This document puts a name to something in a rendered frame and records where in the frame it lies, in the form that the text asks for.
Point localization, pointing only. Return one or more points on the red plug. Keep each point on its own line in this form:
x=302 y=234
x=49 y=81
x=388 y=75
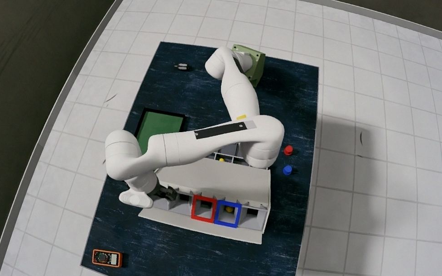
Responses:
x=288 y=150

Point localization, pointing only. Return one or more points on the blue square frame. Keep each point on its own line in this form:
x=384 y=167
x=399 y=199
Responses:
x=228 y=204

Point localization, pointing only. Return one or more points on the red square frame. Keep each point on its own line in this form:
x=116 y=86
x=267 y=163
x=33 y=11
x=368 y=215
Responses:
x=205 y=199

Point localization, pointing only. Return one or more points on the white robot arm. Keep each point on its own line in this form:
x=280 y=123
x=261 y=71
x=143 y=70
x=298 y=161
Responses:
x=259 y=136

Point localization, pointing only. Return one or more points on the blue plug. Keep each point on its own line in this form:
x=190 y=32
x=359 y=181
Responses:
x=287 y=170

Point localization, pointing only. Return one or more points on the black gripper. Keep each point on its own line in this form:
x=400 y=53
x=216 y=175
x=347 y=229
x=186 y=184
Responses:
x=171 y=194

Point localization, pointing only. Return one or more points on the orange digital multimeter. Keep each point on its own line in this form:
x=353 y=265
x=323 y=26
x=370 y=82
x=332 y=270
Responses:
x=107 y=258

